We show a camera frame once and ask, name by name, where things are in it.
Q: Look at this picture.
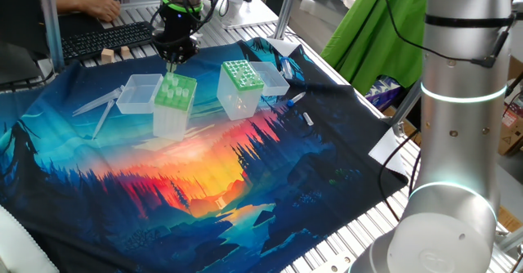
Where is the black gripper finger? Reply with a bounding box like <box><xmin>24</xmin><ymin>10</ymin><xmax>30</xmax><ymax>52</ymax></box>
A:
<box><xmin>171</xmin><ymin>39</ymin><xmax>201</xmax><ymax>73</ymax></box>
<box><xmin>151</xmin><ymin>35</ymin><xmax>172</xmax><ymax>73</ymax></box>

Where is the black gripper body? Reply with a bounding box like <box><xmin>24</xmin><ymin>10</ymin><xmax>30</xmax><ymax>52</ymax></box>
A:
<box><xmin>157</xmin><ymin>11</ymin><xmax>202</xmax><ymax>45</ymax></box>

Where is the clear box green tip rack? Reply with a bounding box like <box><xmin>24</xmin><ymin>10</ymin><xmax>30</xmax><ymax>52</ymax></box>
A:
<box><xmin>216</xmin><ymin>59</ymin><xmax>291</xmax><ymax>122</ymax></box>
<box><xmin>116</xmin><ymin>71</ymin><xmax>199</xmax><ymax>142</ymax></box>

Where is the person bare forearm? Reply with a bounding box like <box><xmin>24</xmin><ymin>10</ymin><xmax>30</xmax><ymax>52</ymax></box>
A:
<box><xmin>55</xmin><ymin>0</ymin><xmax>87</xmax><ymax>17</ymax></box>

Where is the person bare hand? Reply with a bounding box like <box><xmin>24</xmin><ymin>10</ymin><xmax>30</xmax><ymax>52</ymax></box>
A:
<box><xmin>81</xmin><ymin>0</ymin><xmax>123</xmax><ymax>24</ymax></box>

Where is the black computer keyboard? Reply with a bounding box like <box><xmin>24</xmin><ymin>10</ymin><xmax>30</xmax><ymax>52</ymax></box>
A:
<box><xmin>60</xmin><ymin>20</ymin><xmax>159</xmax><ymax>64</ymax></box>

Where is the slim blue-capped conical tube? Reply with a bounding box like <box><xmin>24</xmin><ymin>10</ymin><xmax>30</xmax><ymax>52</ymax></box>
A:
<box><xmin>285</xmin><ymin>92</ymin><xmax>306</xmax><ymax>109</ymax></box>

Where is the printed sunset landscape cloth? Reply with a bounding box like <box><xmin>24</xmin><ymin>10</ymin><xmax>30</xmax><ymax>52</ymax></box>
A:
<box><xmin>0</xmin><ymin>37</ymin><xmax>409</xmax><ymax>273</ymax></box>

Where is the person dark clothed torso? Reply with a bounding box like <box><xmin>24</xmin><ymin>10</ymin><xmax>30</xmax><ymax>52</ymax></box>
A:
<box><xmin>0</xmin><ymin>0</ymin><xmax>103</xmax><ymax>57</ymax></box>

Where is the bright green fabric sheet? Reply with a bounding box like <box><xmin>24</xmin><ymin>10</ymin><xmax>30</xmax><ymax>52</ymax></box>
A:
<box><xmin>320</xmin><ymin>0</ymin><xmax>428</xmax><ymax>96</ymax></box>

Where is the blue patterned box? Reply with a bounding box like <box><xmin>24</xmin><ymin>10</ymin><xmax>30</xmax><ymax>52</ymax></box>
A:
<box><xmin>364</xmin><ymin>76</ymin><xmax>409</xmax><ymax>111</ymax></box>

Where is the cardboard box red label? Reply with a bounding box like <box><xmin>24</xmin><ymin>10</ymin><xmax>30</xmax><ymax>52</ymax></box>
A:
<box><xmin>498</xmin><ymin>101</ymin><xmax>523</xmax><ymax>156</ymax></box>

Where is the green flange adapter ring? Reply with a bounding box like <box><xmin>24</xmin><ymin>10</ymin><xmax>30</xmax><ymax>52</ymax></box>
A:
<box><xmin>160</xmin><ymin>0</ymin><xmax>204</xmax><ymax>14</ymax></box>

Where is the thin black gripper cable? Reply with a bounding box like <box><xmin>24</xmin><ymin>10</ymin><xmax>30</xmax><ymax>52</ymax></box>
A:
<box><xmin>149</xmin><ymin>0</ymin><xmax>232</xmax><ymax>37</ymax></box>

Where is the white stand with base plate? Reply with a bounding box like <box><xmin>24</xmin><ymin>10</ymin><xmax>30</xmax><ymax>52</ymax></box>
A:
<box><xmin>208</xmin><ymin>0</ymin><xmax>279</xmax><ymax>31</ymax></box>

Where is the slanted aluminium frame post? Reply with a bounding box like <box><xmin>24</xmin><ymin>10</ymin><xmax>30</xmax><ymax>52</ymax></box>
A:
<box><xmin>390</xmin><ymin>80</ymin><xmax>422</xmax><ymax>138</ymax></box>

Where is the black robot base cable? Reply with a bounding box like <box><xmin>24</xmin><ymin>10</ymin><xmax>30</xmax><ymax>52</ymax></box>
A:
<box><xmin>378</xmin><ymin>128</ymin><xmax>422</xmax><ymax>223</ymax></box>

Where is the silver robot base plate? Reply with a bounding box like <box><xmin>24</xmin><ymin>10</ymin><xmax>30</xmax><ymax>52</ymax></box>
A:
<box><xmin>320</xmin><ymin>251</ymin><xmax>356</xmax><ymax>273</ymax></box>

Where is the black camera cable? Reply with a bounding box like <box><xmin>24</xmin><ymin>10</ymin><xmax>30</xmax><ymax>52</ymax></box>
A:
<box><xmin>375</xmin><ymin>0</ymin><xmax>516</xmax><ymax>69</ymax></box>

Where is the aluminium frame beam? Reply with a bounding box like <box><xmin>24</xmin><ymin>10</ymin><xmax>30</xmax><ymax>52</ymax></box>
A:
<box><xmin>496</xmin><ymin>226</ymin><xmax>523</xmax><ymax>254</ymax></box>

